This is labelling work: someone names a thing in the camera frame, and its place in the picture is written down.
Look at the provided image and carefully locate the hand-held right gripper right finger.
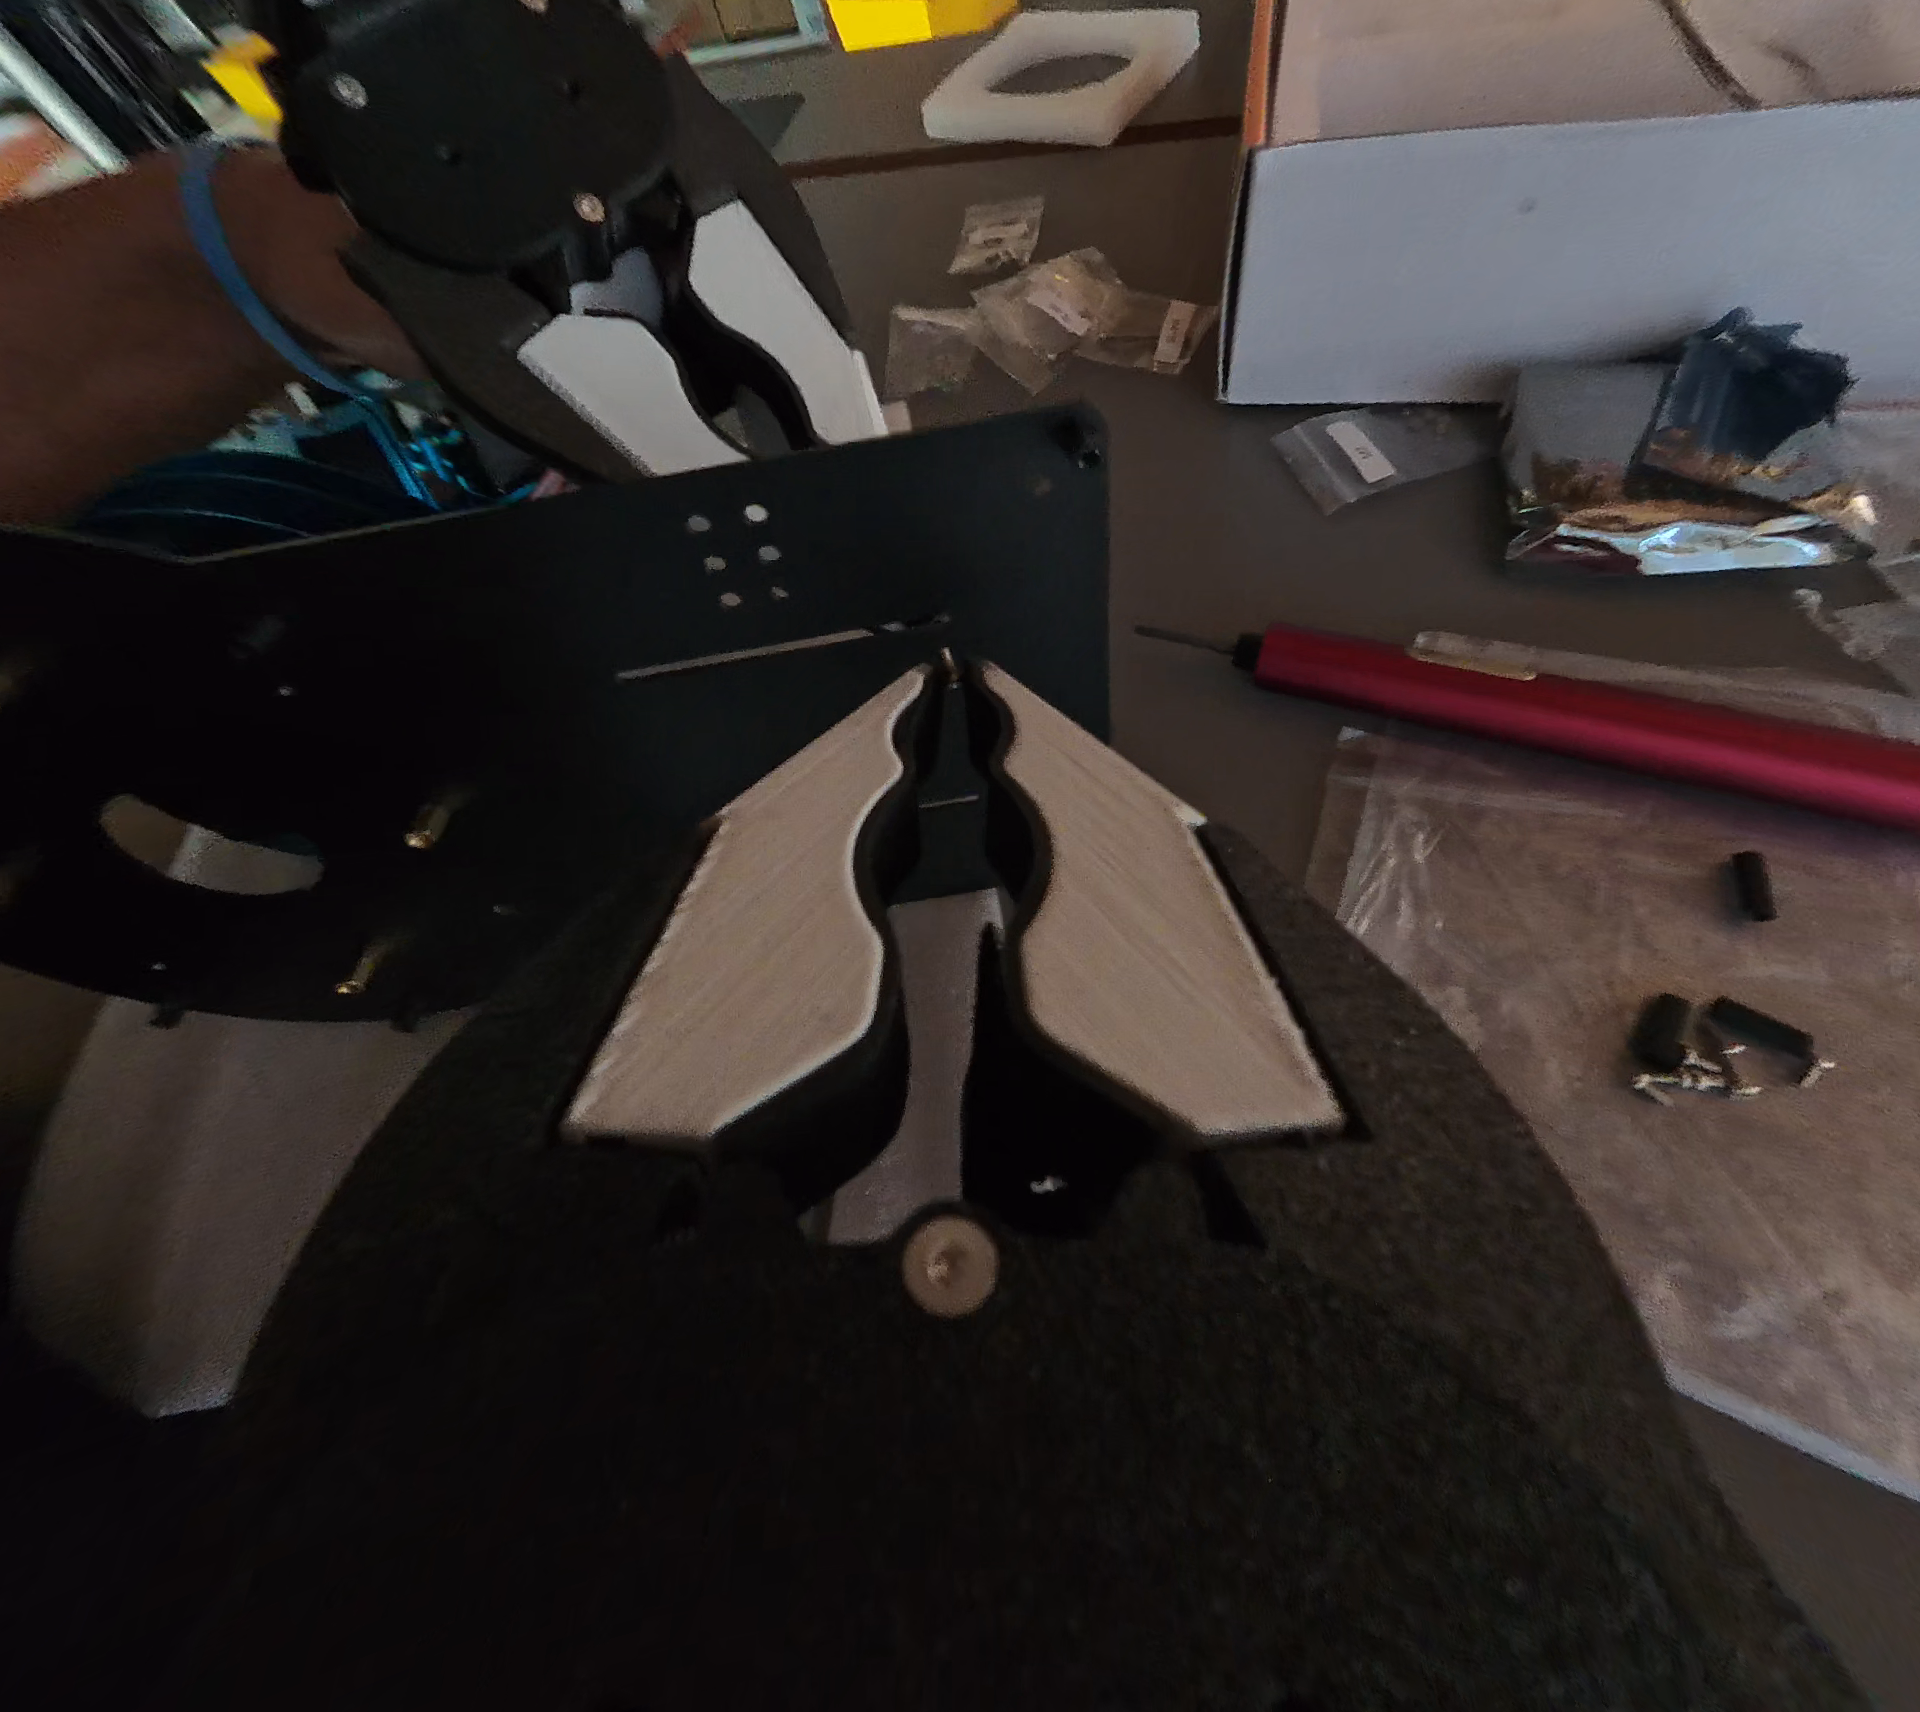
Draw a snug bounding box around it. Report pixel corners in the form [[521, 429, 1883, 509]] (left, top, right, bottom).
[[969, 661, 1351, 1147]]

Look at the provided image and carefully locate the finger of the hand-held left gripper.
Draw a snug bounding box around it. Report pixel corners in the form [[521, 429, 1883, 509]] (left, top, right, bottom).
[[657, 73, 895, 449], [514, 309, 752, 481]]

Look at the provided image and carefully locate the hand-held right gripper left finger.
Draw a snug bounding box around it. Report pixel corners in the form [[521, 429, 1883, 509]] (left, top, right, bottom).
[[558, 666, 935, 1156]]

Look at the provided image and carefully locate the blue hobby robot arm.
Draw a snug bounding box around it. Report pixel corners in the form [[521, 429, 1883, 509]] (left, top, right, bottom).
[[0, 383, 1116, 1042]]

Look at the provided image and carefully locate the white foam insert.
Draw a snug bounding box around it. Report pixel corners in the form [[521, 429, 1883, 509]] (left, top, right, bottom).
[[920, 8, 1206, 149]]

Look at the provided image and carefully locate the red screwdriver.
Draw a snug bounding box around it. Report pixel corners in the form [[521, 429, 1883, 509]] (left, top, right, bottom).
[[1134, 622, 1920, 833]]

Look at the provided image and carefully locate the large clear zip bag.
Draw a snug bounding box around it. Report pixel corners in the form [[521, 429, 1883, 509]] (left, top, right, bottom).
[[1303, 719, 1920, 1506]]

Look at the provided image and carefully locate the cluster of small screws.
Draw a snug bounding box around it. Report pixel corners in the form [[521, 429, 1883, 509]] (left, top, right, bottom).
[[1632, 1052, 1839, 1103]]

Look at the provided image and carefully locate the narrow clear sleeve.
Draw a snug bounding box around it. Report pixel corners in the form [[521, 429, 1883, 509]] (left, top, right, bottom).
[[1407, 629, 1920, 710]]

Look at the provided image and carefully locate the white foam sheet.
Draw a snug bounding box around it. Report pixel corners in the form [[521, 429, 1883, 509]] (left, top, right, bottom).
[[13, 895, 998, 1421]]

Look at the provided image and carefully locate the silver foil bag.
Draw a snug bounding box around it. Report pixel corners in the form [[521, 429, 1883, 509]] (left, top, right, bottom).
[[1500, 305, 1881, 585]]

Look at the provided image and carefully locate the orange cardboard box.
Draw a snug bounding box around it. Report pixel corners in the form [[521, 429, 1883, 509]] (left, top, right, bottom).
[[1218, 0, 1920, 411]]

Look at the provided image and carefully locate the blue wrist strap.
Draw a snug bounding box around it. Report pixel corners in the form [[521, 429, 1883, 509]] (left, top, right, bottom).
[[177, 139, 415, 409]]

